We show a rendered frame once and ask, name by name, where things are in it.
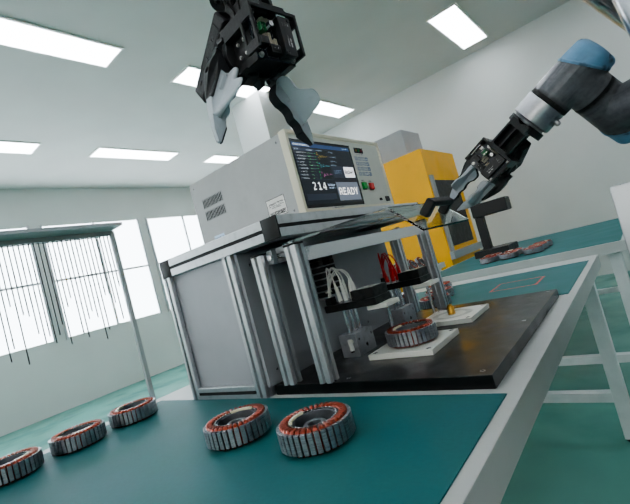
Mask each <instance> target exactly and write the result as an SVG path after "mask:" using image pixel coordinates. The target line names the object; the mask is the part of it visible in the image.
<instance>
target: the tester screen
mask: <svg viewBox="0 0 630 504"><path fill-rule="evenodd" d="M291 145H292V149H293V152H294V156H295V160H296V163H297V167H298V171H299V174H300V178H301V182H302V185H303V189H304V192H305V196H306V200H307V203H308V205H315V204H330V203H345V202H360V201H363V200H362V199H360V200H344V201H341V200H340V197H339V193H338V190H337V186H336V182H357V179H356V178H340V177H334V174H333V171H332V167H331V166H337V167H353V165H352V161H351V157H350V154H349V150H348V148H342V147H333V146H325V145H317V144H313V145H311V146H309V145H307V144H305V143H300V142H292V141H291ZM311 181H326V184H327V187H328V191H314V190H313V187H312V183H311ZM357 184H358V182H357ZM329 193H336V195H337V198H338V199H334V200H316V201H308V198H307V194H329Z"/></svg>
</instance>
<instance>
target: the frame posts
mask: <svg viewBox="0 0 630 504"><path fill-rule="evenodd" d="M417 238H418V242H419V245H420V249H421V252H422V256H423V259H424V263H425V266H427V269H428V272H429V273H430V276H431V279H435V278H438V279H439V282H437V283H435V284H433V285H431V287H432V291H433V294H434V298H435V301H436V305H437V308H438V309H441V308H447V305H448V304H449V301H448V298H447V294H446V291H445V287H444V284H443V280H442V277H441V273H440V270H439V266H438V263H437V259H436V256H435V252H434V249H433V245H432V242H431V238H430V235H429V231H428V230H425V231H422V234H419V235H417ZM389 243H390V246H391V250H392V254H393V257H394V258H395V260H396V262H397V264H398V266H399V268H400V270H401V272H403V271H406V270H409V266H408V263H407V259H406V256H405V252H404V248H403V245H402V241H401V239H398V240H394V241H390V242H389ZM283 248H284V252H285V256H286V259H287V263H288V267H289V270H290V274H291V278H292V282H293V285H294V289H295V293H296V296H297V300H298V304H299V307H300V311H301V315H302V319H303V322H304V326H305V330H306V333H307V337H308V341H309V345H310V348H311V352H312V356H313V359H314V363H315V367H316V371H317V374H318V378H319V382H320V384H325V383H326V382H327V384H331V383H333V382H335V381H334V380H338V379H339V374H338V370H337V366H336V363H335V359H334V355H333V352H332V348H331V344H330V341H329V337H328V333H327V330H326V326H325V322H324V319H323V315H322V311H321V308H320V304H319V300H318V297H317V293H316V289H315V286H314V282H313V278H312V275H311V271H310V267H309V264H308V260H307V256H306V253H305V249H304V245H303V241H299V242H293V243H290V244H287V245H284V246H283ZM250 259H251V262H252V265H253V269H254V273H255V277H256V280H257V284H258V288H259V292H260V295H261V299H262V303H263V307H264V310H265V314H266V318H267V322H268V326H269V329H270V333H271V337H272V341H273V344H274V348H275V352H276V356H277V359H278V363H279V367H280V371H281V374H282V378H283V382H284V386H288V385H296V384H297V382H301V381H302V380H303V379H302V375H301V372H300V368H299V364H298V360H297V357H296V353H295V349H294V345H293V342H292V338H291V334H290V331H289V327H288V323H287V319H286V316H285V312H284V308H283V304H282V301H281V297H280V293H279V290H278V286H277V282H276V278H275V275H274V271H273V267H272V265H269V262H268V260H267V255H266V253H263V254H258V255H255V256H252V257H250ZM402 289H403V293H404V296H405V300H406V303H407V304H409V303H413V305H414V308H415V312H416V313H417V312H419V311H421V309H420V305H419V301H418V298H417V294H416V291H415V289H413V288H412V286H408V287H403V288H402Z"/></svg>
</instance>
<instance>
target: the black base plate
mask: <svg viewBox="0 0 630 504"><path fill-rule="evenodd" d="M558 297H559V294H558V291H557V289H553V290H546V291H540V292H534V293H528V294H521V295H515V296H509V297H503V298H496V299H490V300H484V301H478V302H471V303H465V304H459V305H453V306H454V309H455V308H462V307H468V306H475V305H481V304H489V307H490V308H488V309H487V310H486V311H485V312H484V313H483V314H481V315H480V316H479V317H478V318H477V319H476V320H474V321H473V322H471V323H463V324H455V325H447V326H440V327H437V330H438V331H439V330H447V329H455V328H458V330H459V334H458V335H457V336H455V337H454V338H453V339H452V340H451V341H450V342H448V343H447V344H446V345H445V346H444V347H443V348H441V349H440V350H439V351H438V352H437V353H435V354H434V355H429V356H418V357H406V358H394V359H382V360H369V357H368V355H370V354H371V353H373V352H374V351H376V350H377V349H379V348H380V347H382V346H384V345H385V344H387V340H386V336H385V331H387V329H389V328H390V327H391V326H390V323H389V322H387V323H385V324H384V325H382V326H380V327H378V328H376V329H375V330H373V334H374V337H375V341H376V345H377V347H375V348H374V349H372V350H371V351H369V352H367V353H366V354H364V355H363V356H361V357H350V358H344V355H343V352H342V348H341V349H339V350H337V351H335V352H334V353H333V355H334V359H335V363H336V366H337V370H338V374H339V379H338V380H334V381H335V382H333V383H331V384H327V382H326V383H325V384H320V382H319V378H318V374H317V371H316V367H315V363H314V364H312V365H310V366H309V367H307V368H305V369H303V370H301V371H300V372H301V375H302V379H303V380H302V381H301V382H297V384H296V385H288V386H284V382H283V381H282V382H280V383H278V384H276V385H275V389H276V393H277V395H295V394H331V393H367V392H404V391H440V390H476V389H496V388H497V387H498V386H499V384H500V383H501V381H502V380H503V378H504V377H505V375H506V374H507V372H508V371H509V369H510V368H511V366H512V365H513V363H514V362H515V361H516V359H517V358H518V356H519V355H520V353H521V352H522V350H523V349H524V347H525V346H526V344H527V343H528V341H529V340H530V338H531V337H532V336H533V334H534V333H535V331H536V330H537V328H538V327H539V325H540V324H541V322H542V321H543V319H544V318H545V316H546V315H547V314H548V312H549V311H550V309H551V308H552V306H553V305H554V303H555V302H556V300H557V299H558ZM432 314H433V311H432V309H428V310H421V311H419V312H417V313H416V316H417V319H418V320H419V319H426V318H427V317H429V316H430V315H432Z"/></svg>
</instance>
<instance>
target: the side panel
mask: <svg viewBox="0 0 630 504"><path fill-rule="evenodd" d="M163 281H164V285H165V289H166V293H167V297H168V301H169V305H170V308H171V312H172V316H173V320H174V324H175V328H176V332H177V336H178V340H179V344H180V348H181V351H182V355H183V359H184V363H185V367H186V371H187V375H188V379H189V383H190V387H191V391H192V394H193V398H194V400H209V399H256V398H270V396H273V395H275V394H276V392H275V388H274V386H272V387H268V385H267V381H266V378H265V374H264V370H263V366H262V362H261V359H260V355H259V351H258V347H257V343H256V340H255V336H254V332H253V328H252V325H251V321H250V317H249V313H248V309H247V306H246V302H245V298H244V294H243V290H242V287H241V283H240V279H239V275H238V272H237V268H236V264H235V260H234V256H233V255H230V256H227V257H224V258H221V260H218V261H215V262H212V263H210V264H207V265H204V266H201V267H199V268H196V269H193V270H190V271H188V272H185V273H182V274H179V275H177V276H174V277H170V278H167V279H164V280H163Z"/></svg>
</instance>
